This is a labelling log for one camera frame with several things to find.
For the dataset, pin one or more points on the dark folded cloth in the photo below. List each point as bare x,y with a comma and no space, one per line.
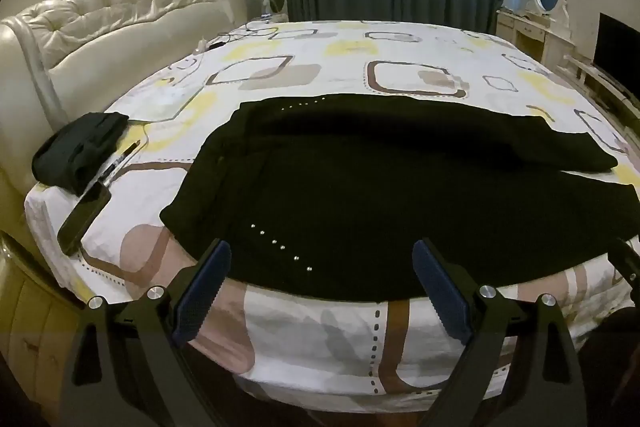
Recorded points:
75,152

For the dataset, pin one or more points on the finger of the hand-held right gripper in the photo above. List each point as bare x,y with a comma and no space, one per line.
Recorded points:
627,264

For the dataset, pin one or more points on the slim black stick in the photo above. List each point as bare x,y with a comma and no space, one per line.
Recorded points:
122,157

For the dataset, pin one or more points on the black smartphone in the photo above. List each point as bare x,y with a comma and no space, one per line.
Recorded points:
82,219

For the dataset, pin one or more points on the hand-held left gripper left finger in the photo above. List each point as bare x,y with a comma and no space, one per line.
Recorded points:
202,297

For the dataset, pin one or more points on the bed with patterned white sheet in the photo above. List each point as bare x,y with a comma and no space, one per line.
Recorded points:
310,57

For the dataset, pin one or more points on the white television stand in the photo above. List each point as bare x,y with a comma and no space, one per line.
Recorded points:
600,82

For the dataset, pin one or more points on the cream tufted headboard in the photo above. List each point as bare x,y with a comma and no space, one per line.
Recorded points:
125,22

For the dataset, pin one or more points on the black television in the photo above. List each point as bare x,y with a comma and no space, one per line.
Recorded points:
617,47

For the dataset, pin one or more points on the cream dressing table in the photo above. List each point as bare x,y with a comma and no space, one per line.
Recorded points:
525,29

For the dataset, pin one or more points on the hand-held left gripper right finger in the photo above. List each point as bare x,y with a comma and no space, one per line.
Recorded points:
442,292

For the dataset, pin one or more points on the cream upholstered bed frame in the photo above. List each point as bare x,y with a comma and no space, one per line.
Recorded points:
35,322

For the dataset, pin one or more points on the black studded pants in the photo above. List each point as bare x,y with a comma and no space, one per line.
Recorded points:
350,187

